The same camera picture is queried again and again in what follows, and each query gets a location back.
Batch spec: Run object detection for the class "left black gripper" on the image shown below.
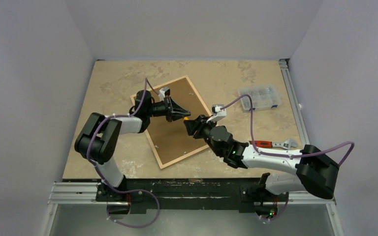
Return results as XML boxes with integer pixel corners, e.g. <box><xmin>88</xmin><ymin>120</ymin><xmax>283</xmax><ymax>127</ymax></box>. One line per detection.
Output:
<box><xmin>146</xmin><ymin>95</ymin><xmax>190</xmax><ymax>123</ymax></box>

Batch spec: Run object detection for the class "wooden picture frame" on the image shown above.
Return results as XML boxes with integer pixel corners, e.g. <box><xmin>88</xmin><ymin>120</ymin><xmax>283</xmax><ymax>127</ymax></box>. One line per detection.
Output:
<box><xmin>145</xmin><ymin>75</ymin><xmax>211</xmax><ymax>169</ymax></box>

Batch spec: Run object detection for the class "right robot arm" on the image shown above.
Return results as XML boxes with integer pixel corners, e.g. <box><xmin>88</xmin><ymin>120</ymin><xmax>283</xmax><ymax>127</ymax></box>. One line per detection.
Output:
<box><xmin>184</xmin><ymin>115</ymin><xmax>340</xmax><ymax>200</ymax></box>

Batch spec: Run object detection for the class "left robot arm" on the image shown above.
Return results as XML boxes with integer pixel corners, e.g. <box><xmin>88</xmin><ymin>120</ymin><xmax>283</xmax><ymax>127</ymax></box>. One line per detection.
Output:
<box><xmin>74</xmin><ymin>87</ymin><xmax>191</xmax><ymax>201</ymax></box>

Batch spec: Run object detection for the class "clear plastic screw box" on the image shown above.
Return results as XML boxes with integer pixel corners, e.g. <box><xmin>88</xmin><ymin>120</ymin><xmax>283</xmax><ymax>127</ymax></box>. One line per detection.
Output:
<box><xmin>238</xmin><ymin>84</ymin><xmax>282</xmax><ymax>111</ymax></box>

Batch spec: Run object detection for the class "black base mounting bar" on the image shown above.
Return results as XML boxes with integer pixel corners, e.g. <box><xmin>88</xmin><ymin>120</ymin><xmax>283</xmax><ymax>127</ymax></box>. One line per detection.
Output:
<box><xmin>95</xmin><ymin>177</ymin><xmax>289</xmax><ymax>215</ymax></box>

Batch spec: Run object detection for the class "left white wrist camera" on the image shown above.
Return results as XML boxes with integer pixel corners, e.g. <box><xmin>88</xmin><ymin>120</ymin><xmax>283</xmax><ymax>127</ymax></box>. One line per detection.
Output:
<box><xmin>158</xmin><ymin>87</ymin><xmax>170</xmax><ymax>101</ymax></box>

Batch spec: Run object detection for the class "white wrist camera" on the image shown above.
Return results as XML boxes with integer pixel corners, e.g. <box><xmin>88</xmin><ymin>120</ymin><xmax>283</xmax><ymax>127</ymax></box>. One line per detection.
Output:
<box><xmin>206</xmin><ymin>104</ymin><xmax>227</xmax><ymax>123</ymax></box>
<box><xmin>158</xmin><ymin>87</ymin><xmax>170</xmax><ymax>101</ymax></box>

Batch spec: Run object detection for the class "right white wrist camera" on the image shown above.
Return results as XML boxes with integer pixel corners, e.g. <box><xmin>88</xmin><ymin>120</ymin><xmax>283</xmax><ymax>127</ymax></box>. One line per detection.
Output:
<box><xmin>206</xmin><ymin>104</ymin><xmax>227</xmax><ymax>123</ymax></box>

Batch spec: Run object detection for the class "red handled adjustable wrench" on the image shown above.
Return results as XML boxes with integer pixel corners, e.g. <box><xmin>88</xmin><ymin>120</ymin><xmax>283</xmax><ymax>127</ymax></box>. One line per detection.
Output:
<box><xmin>249</xmin><ymin>139</ymin><xmax>298</xmax><ymax>150</ymax></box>

